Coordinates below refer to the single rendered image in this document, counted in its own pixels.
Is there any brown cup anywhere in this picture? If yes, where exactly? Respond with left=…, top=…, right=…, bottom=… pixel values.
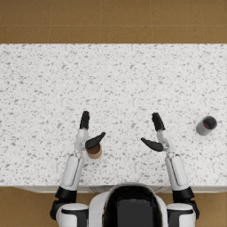
left=86, top=142, right=103, bottom=160

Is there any grey cup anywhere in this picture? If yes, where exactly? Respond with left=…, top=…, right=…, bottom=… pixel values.
left=195, top=115, right=218, bottom=137

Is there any robot body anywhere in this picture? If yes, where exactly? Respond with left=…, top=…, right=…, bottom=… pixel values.
left=88, top=182, right=169, bottom=227

